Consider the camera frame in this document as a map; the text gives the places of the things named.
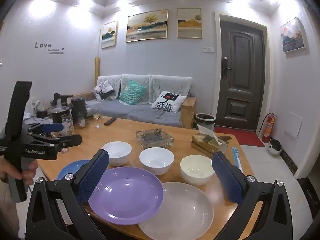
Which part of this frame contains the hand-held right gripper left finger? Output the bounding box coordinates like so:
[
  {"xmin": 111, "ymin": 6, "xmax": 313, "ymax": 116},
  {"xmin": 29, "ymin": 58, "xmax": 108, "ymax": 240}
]
[{"xmin": 25, "ymin": 149, "xmax": 110, "ymax": 240}]

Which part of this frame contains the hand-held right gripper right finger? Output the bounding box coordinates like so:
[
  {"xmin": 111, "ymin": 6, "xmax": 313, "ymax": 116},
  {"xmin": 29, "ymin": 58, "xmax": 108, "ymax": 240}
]
[{"xmin": 211, "ymin": 151, "xmax": 300, "ymax": 240}]

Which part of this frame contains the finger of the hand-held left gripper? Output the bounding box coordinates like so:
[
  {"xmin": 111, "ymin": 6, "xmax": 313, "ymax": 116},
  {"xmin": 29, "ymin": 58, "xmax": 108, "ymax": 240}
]
[
  {"xmin": 24, "ymin": 123, "xmax": 64, "ymax": 137},
  {"xmin": 27, "ymin": 134, "xmax": 83, "ymax": 150}
]

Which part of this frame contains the purple plate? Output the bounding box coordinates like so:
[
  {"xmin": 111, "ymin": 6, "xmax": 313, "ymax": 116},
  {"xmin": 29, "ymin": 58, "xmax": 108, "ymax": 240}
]
[{"xmin": 88, "ymin": 166, "xmax": 165, "ymax": 226}]

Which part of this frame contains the white bowl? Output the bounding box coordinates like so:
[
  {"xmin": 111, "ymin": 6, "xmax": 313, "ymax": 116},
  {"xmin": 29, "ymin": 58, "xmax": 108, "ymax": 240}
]
[
  {"xmin": 139, "ymin": 147, "xmax": 175, "ymax": 176},
  {"xmin": 101, "ymin": 141, "xmax": 132, "ymax": 167}
]

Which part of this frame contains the person's left forearm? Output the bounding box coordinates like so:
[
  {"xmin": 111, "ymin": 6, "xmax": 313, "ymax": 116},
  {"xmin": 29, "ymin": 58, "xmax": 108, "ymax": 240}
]
[{"xmin": 0, "ymin": 179, "xmax": 20, "ymax": 239}]

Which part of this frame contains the person's left hand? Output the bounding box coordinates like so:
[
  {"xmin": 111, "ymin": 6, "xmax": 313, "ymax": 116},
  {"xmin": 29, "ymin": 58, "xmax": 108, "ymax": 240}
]
[{"xmin": 0, "ymin": 155, "xmax": 39, "ymax": 186}]

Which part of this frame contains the black electric pot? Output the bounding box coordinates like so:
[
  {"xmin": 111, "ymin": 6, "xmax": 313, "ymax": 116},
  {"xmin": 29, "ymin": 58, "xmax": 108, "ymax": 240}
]
[{"xmin": 51, "ymin": 106, "xmax": 72, "ymax": 124}]

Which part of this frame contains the clear glass cup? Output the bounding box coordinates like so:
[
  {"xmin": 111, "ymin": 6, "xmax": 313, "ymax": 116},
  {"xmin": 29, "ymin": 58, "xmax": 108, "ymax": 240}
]
[{"xmin": 61, "ymin": 114, "xmax": 75, "ymax": 137}]

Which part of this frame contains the blue toothbrush package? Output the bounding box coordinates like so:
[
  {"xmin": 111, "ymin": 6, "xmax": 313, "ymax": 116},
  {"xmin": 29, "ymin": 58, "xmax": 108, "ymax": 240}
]
[{"xmin": 231, "ymin": 147, "xmax": 243, "ymax": 173}]

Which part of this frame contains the blue plate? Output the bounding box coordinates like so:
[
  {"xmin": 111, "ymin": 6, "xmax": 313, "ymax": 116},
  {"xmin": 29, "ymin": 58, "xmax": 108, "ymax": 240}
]
[{"xmin": 57, "ymin": 159, "xmax": 92, "ymax": 181}]

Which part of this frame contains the black water pump dispenser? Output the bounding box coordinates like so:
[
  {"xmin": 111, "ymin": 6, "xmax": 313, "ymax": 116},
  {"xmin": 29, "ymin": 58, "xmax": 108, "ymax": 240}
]
[{"xmin": 50, "ymin": 93, "xmax": 74, "ymax": 107}]

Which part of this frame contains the black cylindrical flask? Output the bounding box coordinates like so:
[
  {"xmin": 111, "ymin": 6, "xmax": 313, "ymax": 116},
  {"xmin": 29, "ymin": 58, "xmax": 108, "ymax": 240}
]
[{"xmin": 71, "ymin": 97, "xmax": 88, "ymax": 124}]

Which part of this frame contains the cream bowl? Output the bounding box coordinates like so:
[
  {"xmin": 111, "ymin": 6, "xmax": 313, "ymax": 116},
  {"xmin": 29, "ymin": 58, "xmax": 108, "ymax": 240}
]
[{"xmin": 180, "ymin": 154, "xmax": 216, "ymax": 186}]

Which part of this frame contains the wine glass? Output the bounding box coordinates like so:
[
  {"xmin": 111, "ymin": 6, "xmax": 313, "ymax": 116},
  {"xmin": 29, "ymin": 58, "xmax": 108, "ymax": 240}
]
[{"xmin": 92, "ymin": 107, "xmax": 102, "ymax": 128}]

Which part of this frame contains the golden tissue box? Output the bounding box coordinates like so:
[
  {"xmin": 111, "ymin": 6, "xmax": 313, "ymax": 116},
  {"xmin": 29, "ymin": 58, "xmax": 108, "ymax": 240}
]
[{"xmin": 191, "ymin": 124, "xmax": 229, "ymax": 155}]

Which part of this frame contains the red doormat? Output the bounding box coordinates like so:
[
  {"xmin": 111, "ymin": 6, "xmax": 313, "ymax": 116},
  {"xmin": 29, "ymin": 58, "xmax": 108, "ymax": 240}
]
[{"xmin": 214, "ymin": 126, "xmax": 265, "ymax": 148}]

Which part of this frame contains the translucent white plate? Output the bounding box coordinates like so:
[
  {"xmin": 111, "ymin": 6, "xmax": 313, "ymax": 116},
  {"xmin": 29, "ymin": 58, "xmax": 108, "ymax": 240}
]
[{"xmin": 137, "ymin": 181, "xmax": 215, "ymax": 240}]

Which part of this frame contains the white helmet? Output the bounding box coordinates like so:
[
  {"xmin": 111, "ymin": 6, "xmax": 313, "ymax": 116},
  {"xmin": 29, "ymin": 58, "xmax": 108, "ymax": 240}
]
[{"xmin": 268, "ymin": 139, "xmax": 283, "ymax": 155}]

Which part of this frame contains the black white tree pillow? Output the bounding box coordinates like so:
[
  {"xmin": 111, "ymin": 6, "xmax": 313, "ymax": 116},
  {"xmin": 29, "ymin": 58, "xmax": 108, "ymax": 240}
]
[{"xmin": 92, "ymin": 79, "xmax": 115, "ymax": 101}]

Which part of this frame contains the white trash bin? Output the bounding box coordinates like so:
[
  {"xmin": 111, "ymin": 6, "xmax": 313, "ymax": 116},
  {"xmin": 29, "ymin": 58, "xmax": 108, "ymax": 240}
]
[{"xmin": 194, "ymin": 113, "xmax": 216, "ymax": 132}]

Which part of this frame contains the red fire extinguisher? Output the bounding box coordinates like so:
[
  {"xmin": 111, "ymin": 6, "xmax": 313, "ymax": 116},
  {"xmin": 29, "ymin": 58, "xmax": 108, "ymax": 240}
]
[{"xmin": 259, "ymin": 112, "xmax": 278, "ymax": 143}]

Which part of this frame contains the upright wooden board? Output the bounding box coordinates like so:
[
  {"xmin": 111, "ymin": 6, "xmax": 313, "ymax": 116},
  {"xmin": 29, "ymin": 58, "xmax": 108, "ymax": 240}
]
[{"xmin": 94, "ymin": 57, "xmax": 101, "ymax": 93}]

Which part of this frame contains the clear plastic food box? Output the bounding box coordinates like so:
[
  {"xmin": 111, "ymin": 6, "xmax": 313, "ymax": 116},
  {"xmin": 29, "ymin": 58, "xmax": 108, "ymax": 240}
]
[{"xmin": 135, "ymin": 129, "xmax": 175, "ymax": 149}]

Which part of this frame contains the grey wooden sofa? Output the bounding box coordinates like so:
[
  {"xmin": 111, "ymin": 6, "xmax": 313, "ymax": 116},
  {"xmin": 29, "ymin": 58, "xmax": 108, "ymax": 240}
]
[{"xmin": 85, "ymin": 74, "xmax": 197, "ymax": 129}]

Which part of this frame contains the teal patterned pillow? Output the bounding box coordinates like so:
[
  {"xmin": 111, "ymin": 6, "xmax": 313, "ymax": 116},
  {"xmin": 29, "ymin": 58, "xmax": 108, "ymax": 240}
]
[{"xmin": 119, "ymin": 80, "xmax": 147, "ymax": 105}]

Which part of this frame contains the white tree-print pillow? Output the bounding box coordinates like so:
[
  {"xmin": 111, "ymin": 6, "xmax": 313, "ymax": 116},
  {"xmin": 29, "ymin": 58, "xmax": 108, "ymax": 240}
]
[{"xmin": 151, "ymin": 91, "xmax": 187, "ymax": 113}]

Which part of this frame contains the dark brown door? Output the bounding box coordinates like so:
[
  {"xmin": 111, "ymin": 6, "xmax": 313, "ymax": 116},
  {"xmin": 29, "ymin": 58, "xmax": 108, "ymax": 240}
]
[{"xmin": 219, "ymin": 15, "xmax": 267, "ymax": 133}]

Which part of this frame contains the small framed mountain painting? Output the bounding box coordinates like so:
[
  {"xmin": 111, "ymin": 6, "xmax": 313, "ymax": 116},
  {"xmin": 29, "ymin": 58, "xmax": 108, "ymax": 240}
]
[{"xmin": 101, "ymin": 21, "xmax": 118, "ymax": 49}]

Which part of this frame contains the large framed tree painting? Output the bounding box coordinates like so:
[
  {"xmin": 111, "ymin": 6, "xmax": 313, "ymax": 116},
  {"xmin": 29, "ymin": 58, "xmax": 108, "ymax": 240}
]
[{"xmin": 125, "ymin": 9, "xmax": 168, "ymax": 43}]

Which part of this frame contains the white framed colourful painting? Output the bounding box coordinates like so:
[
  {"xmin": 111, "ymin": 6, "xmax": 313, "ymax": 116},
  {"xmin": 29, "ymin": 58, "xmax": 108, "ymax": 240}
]
[{"xmin": 279, "ymin": 17, "xmax": 308, "ymax": 54}]

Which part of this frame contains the framed golden landscape painting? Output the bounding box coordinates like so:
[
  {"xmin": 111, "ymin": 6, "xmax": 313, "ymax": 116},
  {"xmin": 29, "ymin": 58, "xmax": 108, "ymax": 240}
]
[{"xmin": 177, "ymin": 7, "xmax": 202, "ymax": 39}]

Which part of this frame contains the black wall lettering decal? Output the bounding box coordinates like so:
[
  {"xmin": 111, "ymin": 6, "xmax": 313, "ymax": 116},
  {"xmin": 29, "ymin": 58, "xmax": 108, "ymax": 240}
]
[{"xmin": 34, "ymin": 42, "xmax": 65, "ymax": 55}]

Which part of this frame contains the white wall panel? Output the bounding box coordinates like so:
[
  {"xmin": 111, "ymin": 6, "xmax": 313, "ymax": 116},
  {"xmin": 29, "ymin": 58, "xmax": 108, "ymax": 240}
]
[{"xmin": 285, "ymin": 112, "xmax": 303, "ymax": 140}]

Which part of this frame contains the black door lock handle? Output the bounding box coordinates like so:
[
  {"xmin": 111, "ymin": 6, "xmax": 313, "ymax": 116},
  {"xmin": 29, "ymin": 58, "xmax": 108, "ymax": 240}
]
[{"xmin": 222, "ymin": 57, "xmax": 233, "ymax": 79}]

